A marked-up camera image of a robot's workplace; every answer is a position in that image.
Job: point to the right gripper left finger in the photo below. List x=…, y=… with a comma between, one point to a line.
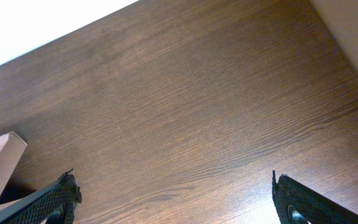
x=55, y=203

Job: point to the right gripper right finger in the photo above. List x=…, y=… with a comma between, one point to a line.
x=295, y=203

